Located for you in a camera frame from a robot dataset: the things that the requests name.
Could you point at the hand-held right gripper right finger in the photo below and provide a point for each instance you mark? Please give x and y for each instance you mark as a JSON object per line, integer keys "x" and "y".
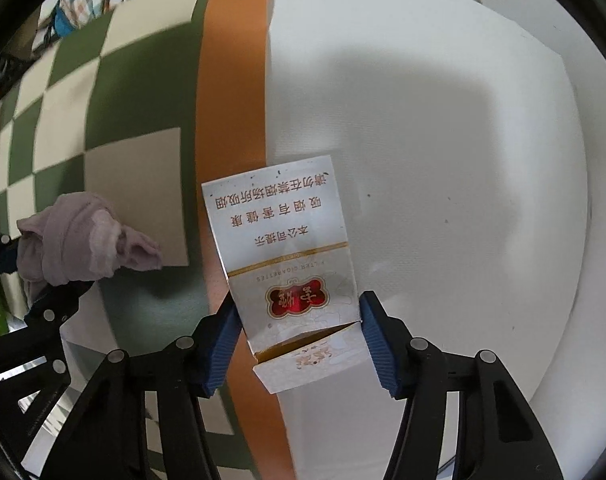
{"x": 380, "y": 345}

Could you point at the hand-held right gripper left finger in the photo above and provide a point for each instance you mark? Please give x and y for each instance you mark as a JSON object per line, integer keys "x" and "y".
{"x": 220, "y": 355}

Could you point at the purple cloth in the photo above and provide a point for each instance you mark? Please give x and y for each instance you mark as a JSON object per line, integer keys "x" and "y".
{"x": 78, "y": 240}

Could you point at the plaid blanket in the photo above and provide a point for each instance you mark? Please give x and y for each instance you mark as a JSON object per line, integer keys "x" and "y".
{"x": 83, "y": 0}

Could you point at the green white checkered table mat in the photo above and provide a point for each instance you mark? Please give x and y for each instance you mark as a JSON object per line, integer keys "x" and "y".
{"x": 133, "y": 85}

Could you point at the white cigarette pack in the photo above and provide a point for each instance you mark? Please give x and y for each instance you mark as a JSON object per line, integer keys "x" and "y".
{"x": 283, "y": 240}

